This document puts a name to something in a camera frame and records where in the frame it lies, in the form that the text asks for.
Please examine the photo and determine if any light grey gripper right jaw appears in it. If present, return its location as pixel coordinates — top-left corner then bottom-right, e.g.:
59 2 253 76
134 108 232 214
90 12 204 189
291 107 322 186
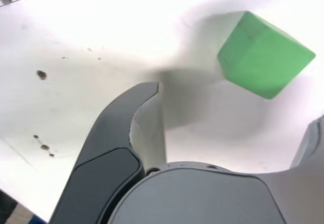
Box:
101 114 324 224

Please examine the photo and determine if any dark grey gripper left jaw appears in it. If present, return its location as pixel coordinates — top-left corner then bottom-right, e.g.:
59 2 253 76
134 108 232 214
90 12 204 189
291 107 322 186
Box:
49 81 168 224

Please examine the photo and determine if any green cube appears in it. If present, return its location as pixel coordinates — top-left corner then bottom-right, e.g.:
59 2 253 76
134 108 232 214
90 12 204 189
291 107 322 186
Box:
217 11 316 100

